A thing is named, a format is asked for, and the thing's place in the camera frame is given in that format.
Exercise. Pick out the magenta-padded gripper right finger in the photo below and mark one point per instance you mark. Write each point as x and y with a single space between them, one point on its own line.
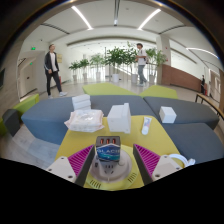
165 166

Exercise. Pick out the wooden bench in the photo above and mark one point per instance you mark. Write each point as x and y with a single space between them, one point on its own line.
208 99

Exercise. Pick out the long grey sofa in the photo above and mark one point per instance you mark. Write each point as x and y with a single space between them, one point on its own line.
46 116

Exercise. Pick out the small white tube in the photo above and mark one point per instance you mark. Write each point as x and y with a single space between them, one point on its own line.
146 126

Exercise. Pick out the green sofa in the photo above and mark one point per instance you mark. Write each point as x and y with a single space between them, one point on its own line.
26 104
106 89
160 91

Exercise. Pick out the dark grey charger block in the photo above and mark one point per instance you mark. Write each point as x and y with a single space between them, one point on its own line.
108 151

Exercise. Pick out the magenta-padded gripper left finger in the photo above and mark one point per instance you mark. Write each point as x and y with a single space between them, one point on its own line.
63 168

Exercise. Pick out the green exit sign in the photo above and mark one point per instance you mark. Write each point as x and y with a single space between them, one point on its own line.
33 48

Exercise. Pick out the wet wipes pack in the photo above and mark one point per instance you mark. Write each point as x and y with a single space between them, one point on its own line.
85 120

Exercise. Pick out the large white box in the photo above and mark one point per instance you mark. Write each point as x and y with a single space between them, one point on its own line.
118 120

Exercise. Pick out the ceiling light strips group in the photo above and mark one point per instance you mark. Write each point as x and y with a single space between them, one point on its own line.
81 16

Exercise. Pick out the small white box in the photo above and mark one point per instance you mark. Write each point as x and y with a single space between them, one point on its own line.
167 114

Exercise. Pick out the person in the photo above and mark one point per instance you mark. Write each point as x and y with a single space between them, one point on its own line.
202 83
142 58
51 65

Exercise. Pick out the dark grey stool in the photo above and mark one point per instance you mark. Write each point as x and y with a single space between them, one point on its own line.
11 121

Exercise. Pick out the potted green plants group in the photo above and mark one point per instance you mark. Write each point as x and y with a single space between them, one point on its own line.
116 56

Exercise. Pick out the yellow wall notice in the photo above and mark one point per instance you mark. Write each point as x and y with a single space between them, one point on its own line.
59 58

